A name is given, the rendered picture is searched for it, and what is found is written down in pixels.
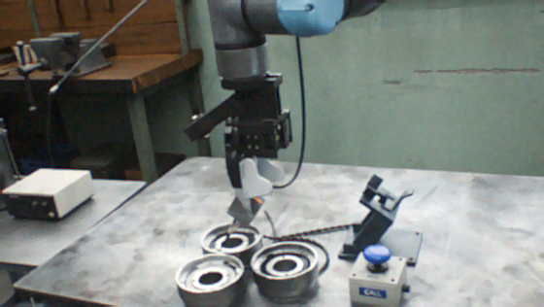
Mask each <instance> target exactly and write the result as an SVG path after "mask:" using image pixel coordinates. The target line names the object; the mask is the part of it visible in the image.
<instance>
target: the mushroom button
mask: <svg viewBox="0 0 544 307"><path fill-rule="evenodd" d="M363 258H364V260H367V261H368V262H370V263H374V266H375V267H381V266H382V263H384V262H386V261H388V260H390V259H391V251H390V250H389V248H387V247H385V246H383V245H372V246H368V247H367V248H366V249H365V250H364V252H363Z"/></svg>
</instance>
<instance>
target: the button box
mask: <svg viewBox="0 0 544 307"><path fill-rule="evenodd" d="M348 278H349V291H350V302H351V303H353V304H359V305H364V306H369V307H399V306H400V300H401V298H402V295H403V293H404V292H410V285H408V284H407V261H406V258H405V257H398V256H392V257H391V259H390V260H388V261H386V262H384V263H382V266H381V267H375V266H374V263H370V262H368V261H367V260H364V258H363V253H360V255H359V257H358V259H357V261H356V263H355V265H354V267H353V270H352V272H351V274H350V276H349V277H348Z"/></svg>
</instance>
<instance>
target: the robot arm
mask: <svg viewBox="0 0 544 307"><path fill-rule="evenodd" d="M207 1H208V7H209V14H210V19H211V31H212V37H213V43H214V50H215V56H216V62H217V69H218V74H219V76H220V81H221V88H223V89H227V90H235V93H233V94H232V95H229V96H228V97H227V98H226V99H225V100H223V101H222V102H221V103H220V104H218V105H217V106H215V107H214V108H213V109H212V110H211V111H209V112H207V113H205V114H203V113H202V114H200V115H199V116H196V117H194V118H193V119H192V120H190V121H189V122H188V126H187V127H185V128H184V129H183V131H184V132H185V134H186V135H187V136H188V139H189V140H190V141H191V143H193V142H194V141H196V140H197V139H199V141H200V140H201V139H203V138H204V137H207V136H209V135H210V134H211V133H212V131H214V130H215V129H214V128H213V127H216V126H218V125H219V124H220V123H221V122H223V121H224V120H225V121H226V123H225V128H224V131H223V137H224V148H225V163H226V169H227V175H228V178H229V182H230V183H231V186H232V187H233V188H234V190H235V193H236V196H237V197H238V198H239V200H240V202H241V203H242V205H244V209H245V210H246V212H247V213H251V212H252V199H251V198H252V197H260V196H264V195H267V194H270V193H271V192H272V189H273V187H272V184H271V182H277V181H281V180H282V179H283V177H284V172H283V168H282V167H280V166H276V165H274V164H272V163H271V162H270V161H269V159H268V158H278V151H279V150H285V149H286V148H287V147H288V146H289V143H292V133H291V124H290V110H282V103H281V94H280V85H281V84H282V83H283V73H281V74H269V72H268V71H269V69H270V65H269V57H268V50H267V35H285V36H297V37H301V38H311V37H314V36H323V35H327V34H329V33H330V32H332V31H334V29H335V26H336V25H338V23H339V22H341V21H345V20H347V19H350V18H353V17H362V16H368V15H369V14H371V13H372V12H374V11H375V10H377V9H378V8H379V7H381V6H382V5H383V4H384V3H385V2H386V1H387V0H207ZM287 119H288V120H289V130H288V121H287ZM242 155H244V156H243V158H242Z"/></svg>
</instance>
